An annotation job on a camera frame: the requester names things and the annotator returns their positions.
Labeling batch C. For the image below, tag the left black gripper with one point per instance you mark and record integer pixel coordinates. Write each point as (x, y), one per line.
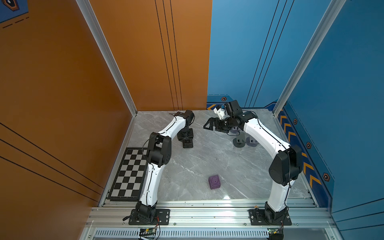
(190, 136)

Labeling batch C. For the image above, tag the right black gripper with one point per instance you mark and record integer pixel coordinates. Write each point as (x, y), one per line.
(216, 120)

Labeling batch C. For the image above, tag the black phone stand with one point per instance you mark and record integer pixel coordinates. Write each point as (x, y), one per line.
(187, 144)

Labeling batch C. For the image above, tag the dark grey round phone stand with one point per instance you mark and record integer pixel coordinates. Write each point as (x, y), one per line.
(239, 142)

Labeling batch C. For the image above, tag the purple-grey phone stand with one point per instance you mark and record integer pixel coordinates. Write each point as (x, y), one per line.
(235, 131)
(250, 141)

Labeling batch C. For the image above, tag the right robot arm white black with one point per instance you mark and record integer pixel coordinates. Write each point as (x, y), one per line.
(287, 161)

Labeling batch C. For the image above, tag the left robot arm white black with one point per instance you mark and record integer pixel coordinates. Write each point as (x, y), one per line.
(158, 155)

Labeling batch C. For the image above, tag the purple square box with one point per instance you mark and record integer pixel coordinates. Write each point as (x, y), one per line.
(214, 182)

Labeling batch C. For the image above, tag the black white checkerboard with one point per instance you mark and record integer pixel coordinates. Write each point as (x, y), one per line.
(128, 182)

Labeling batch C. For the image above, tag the green circuit board left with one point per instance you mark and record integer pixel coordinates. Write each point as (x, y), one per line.
(147, 234)

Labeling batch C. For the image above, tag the circuit board right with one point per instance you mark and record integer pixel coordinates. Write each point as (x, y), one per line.
(275, 234)

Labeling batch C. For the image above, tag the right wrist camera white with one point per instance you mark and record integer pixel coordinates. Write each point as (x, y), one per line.
(220, 112)

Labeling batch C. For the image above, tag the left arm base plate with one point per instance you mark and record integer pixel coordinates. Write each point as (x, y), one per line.
(159, 216)

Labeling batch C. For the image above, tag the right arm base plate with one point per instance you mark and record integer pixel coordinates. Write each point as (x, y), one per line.
(262, 217)

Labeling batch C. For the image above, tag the aluminium front rail frame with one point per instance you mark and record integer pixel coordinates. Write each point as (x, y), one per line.
(212, 219)

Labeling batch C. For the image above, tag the left aluminium corner post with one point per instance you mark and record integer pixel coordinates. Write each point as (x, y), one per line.
(101, 40)

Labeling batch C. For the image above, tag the aluminium corner post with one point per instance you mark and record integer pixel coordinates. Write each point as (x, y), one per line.
(318, 36)
(101, 40)

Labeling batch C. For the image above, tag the right aluminium corner post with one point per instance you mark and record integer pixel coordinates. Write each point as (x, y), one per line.
(318, 36)

